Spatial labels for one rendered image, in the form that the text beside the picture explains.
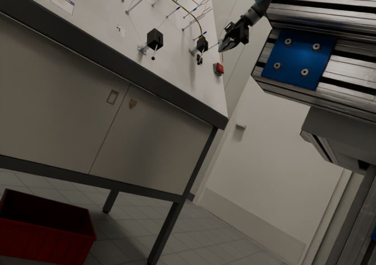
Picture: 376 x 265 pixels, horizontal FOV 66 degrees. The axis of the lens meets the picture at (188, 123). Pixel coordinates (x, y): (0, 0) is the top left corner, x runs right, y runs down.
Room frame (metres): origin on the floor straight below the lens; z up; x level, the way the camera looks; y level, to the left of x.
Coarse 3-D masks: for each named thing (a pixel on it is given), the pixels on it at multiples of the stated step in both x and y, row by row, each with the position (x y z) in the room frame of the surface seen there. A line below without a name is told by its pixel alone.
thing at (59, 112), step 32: (0, 32) 0.82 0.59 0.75; (32, 32) 0.87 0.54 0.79; (0, 64) 0.85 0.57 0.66; (32, 64) 0.90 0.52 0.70; (64, 64) 0.96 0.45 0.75; (96, 64) 1.02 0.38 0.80; (0, 96) 0.87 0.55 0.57; (32, 96) 0.93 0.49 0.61; (64, 96) 0.99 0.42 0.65; (96, 96) 1.06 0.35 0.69; (0, 128) 0.89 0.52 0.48; (32, 128) 0.95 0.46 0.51; (64, 128) 1.02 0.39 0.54; (96, 128) 1.10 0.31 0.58; (32, 160) 0.98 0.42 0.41; (64, 160) 1.05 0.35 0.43
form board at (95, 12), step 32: (32, 0) 0.82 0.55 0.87; (96, 0) 1.03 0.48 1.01; (128, 0) 1.18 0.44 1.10; (160, 0) 1.38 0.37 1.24; (96, 32) 0.97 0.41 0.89; (128, 32) 1.11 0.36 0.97; (192, 32) 1.53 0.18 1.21; (160, 64) 1.20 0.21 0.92; (192, 64) 1.41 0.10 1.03; (192, 96) 1.31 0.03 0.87; (224, 96) 1.57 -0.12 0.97
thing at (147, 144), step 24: (144, 96) 1.19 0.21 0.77; (120, 120) 1.15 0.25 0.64; (144, 120) 1.22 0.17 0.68; (168, 120) 1.31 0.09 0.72; (192, 120) 1.40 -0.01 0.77; (120, 144) 1.18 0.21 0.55; (144, 144) 1.26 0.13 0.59; (168, 144) 1.35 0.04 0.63; (192, 144) 1.45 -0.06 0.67; (96, 168) 1.15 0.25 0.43; (120, 168) 1.22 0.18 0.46; (144, 168) 1.30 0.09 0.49; (168, 168) 1.39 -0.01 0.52; (192, 168) 1.50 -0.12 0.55; (168, 192) 1.44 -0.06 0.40
